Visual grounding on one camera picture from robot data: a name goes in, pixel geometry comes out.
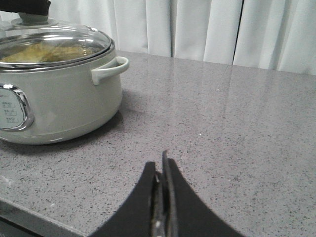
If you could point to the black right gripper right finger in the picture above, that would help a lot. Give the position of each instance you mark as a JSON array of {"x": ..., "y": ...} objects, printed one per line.
[{"x": 186, "y": 214}]

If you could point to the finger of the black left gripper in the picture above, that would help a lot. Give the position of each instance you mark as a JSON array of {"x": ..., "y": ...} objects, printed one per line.
[{"x": 37, "y": 7}]

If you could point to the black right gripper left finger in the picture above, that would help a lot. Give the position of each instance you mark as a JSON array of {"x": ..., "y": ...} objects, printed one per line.
[{"x": 133, "y": 218}]

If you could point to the glass pot lid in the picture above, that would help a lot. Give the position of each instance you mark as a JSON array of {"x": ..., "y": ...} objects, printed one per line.
[{"x": 29, "y": 44}]

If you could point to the pale green electric pot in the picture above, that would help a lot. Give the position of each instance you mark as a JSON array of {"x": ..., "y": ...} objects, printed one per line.
[{"x": 55, "y": 104}]

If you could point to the white curtain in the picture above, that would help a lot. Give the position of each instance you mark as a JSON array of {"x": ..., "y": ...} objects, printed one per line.
[{"x": 267, "y": 34}]

